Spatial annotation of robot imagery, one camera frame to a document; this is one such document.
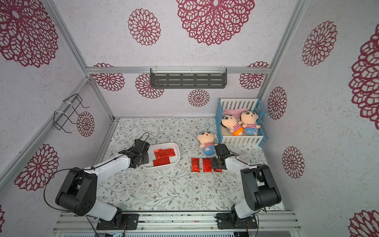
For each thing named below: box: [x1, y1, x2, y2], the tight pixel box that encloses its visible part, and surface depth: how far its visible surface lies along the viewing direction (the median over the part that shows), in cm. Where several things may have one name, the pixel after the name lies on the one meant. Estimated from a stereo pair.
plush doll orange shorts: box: [221, 114, 244, 136], surface depth 102 cm
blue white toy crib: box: [215, 97, 266, 147], surface depth 105 cm
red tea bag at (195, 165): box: [190, 158, 200, 173], surface depth 94 cm
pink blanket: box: [222, 108, 249, 119], surface depth 112 cm
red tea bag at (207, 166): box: [202, 157, 213, 173], surface depth 96 cm
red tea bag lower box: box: [152, 156, 171, 167], surface depth 97 cm
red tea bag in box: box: [153, 148, 176, 160], surface depth 100 cm
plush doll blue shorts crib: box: [239, 110, 261, 136], surface depth 102 cm
